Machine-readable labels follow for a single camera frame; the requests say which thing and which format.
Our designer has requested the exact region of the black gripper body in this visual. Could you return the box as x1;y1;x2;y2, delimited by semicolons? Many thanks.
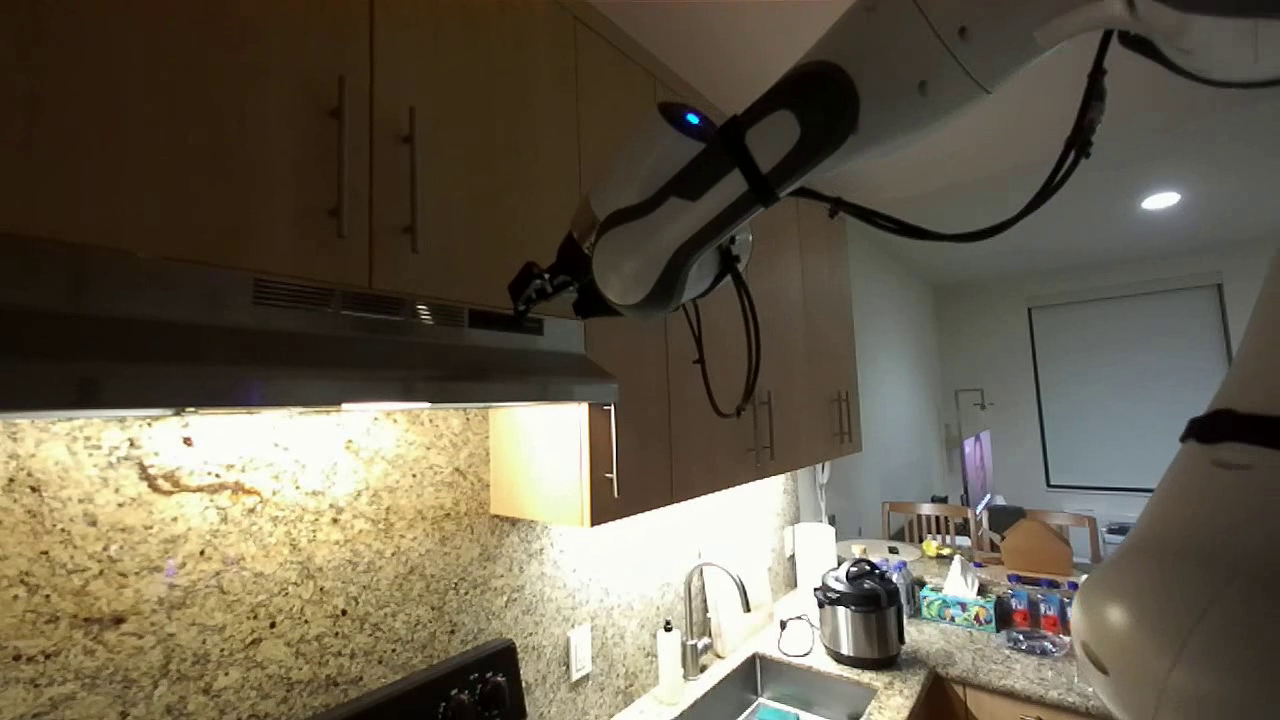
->
533;231;594;319

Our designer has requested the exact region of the black electric stove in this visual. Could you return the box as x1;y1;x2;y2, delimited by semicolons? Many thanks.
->
306;636;533;720

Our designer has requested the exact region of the stainless steel range hood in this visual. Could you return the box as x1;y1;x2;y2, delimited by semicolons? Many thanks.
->
0;231;624;417

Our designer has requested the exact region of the white paper towel roll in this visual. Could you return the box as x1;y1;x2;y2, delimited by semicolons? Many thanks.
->
786;516;843;591

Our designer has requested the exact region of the chrome kitchen faucet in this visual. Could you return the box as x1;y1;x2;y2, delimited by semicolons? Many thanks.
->
678;554;756;679

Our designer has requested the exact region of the white soap bottle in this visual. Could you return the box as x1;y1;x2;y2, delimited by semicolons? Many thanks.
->
652;615;686;693

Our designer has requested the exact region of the wooden cabinet above hood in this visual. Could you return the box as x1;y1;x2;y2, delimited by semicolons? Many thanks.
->
0;0;593;315

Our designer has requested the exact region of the steel pressure cooker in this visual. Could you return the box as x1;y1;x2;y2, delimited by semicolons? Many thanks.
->
809;551;912;671

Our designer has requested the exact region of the teal sponge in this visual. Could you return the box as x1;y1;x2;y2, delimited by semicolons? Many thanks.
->
737;693;829;720

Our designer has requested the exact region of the green tissue box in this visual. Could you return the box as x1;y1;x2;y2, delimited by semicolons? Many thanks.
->
917;551;1001;636

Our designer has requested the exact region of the brown cardboard box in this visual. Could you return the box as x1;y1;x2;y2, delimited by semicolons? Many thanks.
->
995;513;1078;581

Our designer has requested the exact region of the colourful snack package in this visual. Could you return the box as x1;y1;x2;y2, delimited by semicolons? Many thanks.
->
1003;571;1078;660

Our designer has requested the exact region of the brown base cabinet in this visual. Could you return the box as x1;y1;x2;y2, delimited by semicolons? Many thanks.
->
912;668;1110;720

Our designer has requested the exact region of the metal cabinet door handle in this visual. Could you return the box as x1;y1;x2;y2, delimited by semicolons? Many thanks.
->
397;99;422;255
322;71;350;242

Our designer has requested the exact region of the silver cabinet door handle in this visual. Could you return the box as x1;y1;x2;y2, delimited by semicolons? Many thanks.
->
599;400;624;504

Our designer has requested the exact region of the small black cable strap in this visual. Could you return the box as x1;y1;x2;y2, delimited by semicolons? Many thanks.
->
714;113;786;213

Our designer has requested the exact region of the long wooden wall cabinet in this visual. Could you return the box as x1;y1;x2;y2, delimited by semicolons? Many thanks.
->
482;0;868;530

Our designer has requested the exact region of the black camera cable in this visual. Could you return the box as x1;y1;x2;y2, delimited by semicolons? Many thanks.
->
675;30;1114;424

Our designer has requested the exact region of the thick black arm hose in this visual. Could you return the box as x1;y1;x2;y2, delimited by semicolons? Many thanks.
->
1114;25;1280;97

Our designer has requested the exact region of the wide black velcro strap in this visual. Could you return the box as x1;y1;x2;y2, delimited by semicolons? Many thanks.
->
1175;404;1280;453

